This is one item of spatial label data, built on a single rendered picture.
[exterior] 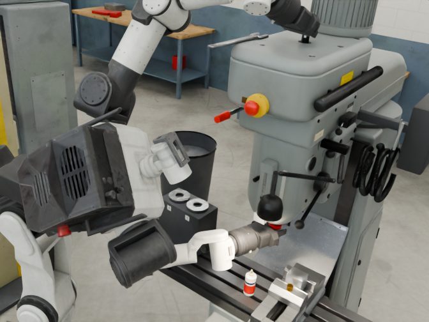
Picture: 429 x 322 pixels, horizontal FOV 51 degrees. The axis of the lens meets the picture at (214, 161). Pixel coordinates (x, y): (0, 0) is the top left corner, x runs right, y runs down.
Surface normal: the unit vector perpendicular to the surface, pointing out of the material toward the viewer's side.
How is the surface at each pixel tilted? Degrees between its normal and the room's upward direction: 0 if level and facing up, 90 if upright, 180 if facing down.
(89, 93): 62
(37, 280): 90
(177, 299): 0
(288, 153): 90
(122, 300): 0
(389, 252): 0
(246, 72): 90
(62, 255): 90
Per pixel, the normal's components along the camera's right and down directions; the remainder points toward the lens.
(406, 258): 0.07, -0.88
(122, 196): 0.86, -0.31
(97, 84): -0.27, -0.04
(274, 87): -0.59, 0.34
